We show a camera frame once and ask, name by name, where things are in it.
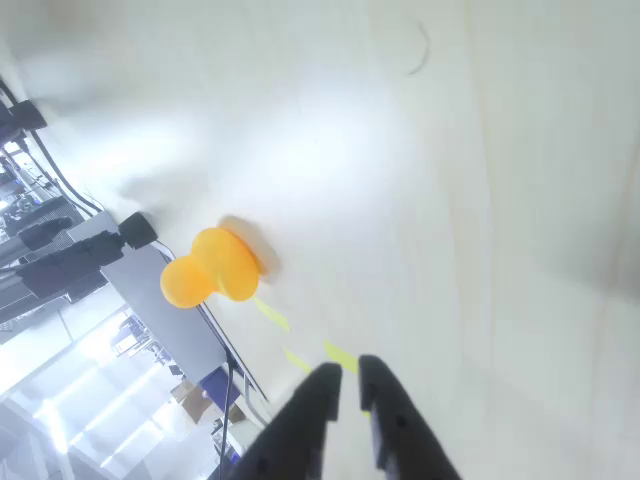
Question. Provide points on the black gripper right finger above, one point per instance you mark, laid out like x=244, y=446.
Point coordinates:
x=400, y=430

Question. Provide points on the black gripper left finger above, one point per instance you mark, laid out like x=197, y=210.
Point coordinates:
x=300, y=430

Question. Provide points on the yellow rubber duck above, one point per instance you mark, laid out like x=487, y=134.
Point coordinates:
x=220, y=265

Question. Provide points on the brown cardboard box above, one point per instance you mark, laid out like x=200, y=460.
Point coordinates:
x=192, y=400

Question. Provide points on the grey flat panel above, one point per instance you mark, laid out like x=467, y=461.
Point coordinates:
x=160, y=305

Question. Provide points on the black camera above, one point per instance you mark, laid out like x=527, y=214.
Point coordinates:
x=136, y=231

